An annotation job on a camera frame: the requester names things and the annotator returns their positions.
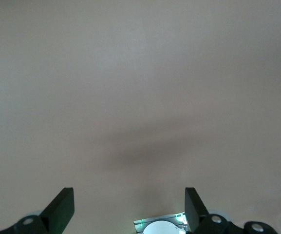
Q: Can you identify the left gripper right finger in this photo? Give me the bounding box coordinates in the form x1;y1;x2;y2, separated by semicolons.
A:
185;187;277;234

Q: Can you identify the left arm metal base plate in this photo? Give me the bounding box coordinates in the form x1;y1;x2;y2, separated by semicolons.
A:
133;212;188;234

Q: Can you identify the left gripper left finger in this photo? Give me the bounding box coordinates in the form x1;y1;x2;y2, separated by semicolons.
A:
0;187;75;234

